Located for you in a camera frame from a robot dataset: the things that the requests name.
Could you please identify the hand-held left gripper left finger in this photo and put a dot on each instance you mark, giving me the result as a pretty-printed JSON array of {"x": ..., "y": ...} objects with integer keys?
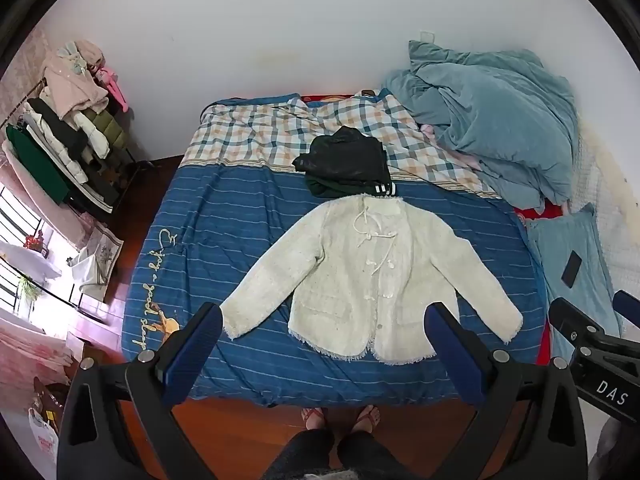
[{"x": 197, "y": 345}]

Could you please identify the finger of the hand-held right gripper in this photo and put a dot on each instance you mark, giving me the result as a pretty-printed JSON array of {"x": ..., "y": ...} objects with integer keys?
[
  {"x": 575, "y": 317},
  {"x": 629, "y": 304}
]

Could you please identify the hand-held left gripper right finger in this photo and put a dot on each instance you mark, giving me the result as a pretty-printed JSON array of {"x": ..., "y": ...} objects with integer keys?
[{"x": 452, "y": 355}]

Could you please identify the white fuzzy jacket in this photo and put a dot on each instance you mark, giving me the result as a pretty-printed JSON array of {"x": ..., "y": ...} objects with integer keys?
[{"x": 350, "y": 280}]

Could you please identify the black clothes rack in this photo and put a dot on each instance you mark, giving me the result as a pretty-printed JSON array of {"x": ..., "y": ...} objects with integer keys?
[{"x": 127, "y": 137}]

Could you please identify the black phone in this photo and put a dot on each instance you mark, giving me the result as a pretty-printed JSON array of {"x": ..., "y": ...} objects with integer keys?
[{"x": 571, "y": 270}]

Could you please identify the light blue pillow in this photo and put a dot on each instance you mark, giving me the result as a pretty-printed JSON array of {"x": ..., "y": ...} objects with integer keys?
[{"x": 555, "y": 245}]

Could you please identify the person's right foot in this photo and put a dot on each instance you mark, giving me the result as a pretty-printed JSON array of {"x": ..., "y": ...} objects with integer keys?
[{"x": 366, "y": 419}]

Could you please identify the person's foot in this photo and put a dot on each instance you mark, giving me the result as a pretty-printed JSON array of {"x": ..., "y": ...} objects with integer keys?
[
  {"x": 366, "y": 419},
  {"x": 314, "y": 420}
]

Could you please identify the red cloth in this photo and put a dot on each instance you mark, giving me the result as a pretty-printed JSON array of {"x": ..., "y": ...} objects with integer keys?
[{"x": 530, "y": 212}]

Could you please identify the white lace cloth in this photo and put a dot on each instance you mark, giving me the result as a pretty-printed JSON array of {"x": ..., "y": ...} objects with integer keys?
[{"x": 605, "y": 185}]

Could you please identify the floral bag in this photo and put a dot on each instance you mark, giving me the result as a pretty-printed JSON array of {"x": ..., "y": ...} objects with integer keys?
[{"x": 105, "y": 250}]

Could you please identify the person's left foot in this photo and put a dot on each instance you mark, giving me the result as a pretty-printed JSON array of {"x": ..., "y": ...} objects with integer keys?
[{"x": 314, "y": 420}]

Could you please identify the brown box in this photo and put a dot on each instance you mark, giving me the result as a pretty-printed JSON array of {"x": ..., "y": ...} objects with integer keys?
[{"x": 50, "y": 395}]

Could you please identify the person's dark pants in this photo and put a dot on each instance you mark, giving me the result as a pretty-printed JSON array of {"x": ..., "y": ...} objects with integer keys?
[{"x": 320, "y": 455}]

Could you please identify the white plastic bag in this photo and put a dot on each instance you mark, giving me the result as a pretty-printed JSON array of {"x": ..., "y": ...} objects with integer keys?
[{"x": 42, "y": 440}]

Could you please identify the dark green striped garment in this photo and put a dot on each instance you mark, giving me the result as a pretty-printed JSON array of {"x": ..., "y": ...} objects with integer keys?
[{"x": 325, "y": 189}]

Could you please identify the plaid quilt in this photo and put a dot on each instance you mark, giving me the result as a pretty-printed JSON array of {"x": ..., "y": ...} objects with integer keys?
[{"x": 250, "y": 135}]

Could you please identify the teal comforter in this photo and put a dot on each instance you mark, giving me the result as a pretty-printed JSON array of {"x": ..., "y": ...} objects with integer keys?
[{"x": 500, "y": 110}]

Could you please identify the pale pink cloth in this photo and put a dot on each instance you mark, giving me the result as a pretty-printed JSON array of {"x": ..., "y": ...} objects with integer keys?
[{"x": 430, "y": 132}]

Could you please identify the black leather jacket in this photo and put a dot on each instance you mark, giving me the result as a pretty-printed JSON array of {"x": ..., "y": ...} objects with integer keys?
[{"x": 340, "y": 160}]

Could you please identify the black window grille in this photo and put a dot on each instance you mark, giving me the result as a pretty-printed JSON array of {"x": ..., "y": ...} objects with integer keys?
[{"x": 10, "y": 210}]

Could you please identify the white puffer jacket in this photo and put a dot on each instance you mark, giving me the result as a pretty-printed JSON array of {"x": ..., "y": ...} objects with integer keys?
[{"x": 92, "y": 137}]

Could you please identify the olive puffer jacket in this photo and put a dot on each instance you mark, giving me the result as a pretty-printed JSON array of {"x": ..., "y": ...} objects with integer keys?
[{"x": 107, "y": 130}]

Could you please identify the black garment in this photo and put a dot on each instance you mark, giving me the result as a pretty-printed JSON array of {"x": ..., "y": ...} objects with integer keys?
[{"x": 55, "y": 127}]

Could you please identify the pink hangers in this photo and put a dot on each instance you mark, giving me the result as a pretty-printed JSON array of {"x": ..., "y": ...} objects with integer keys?
[{"x": 114, "y": 90}]

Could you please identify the pink coat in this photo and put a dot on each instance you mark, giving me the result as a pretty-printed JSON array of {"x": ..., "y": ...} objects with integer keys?
[{"x": 75, "y": 85}]

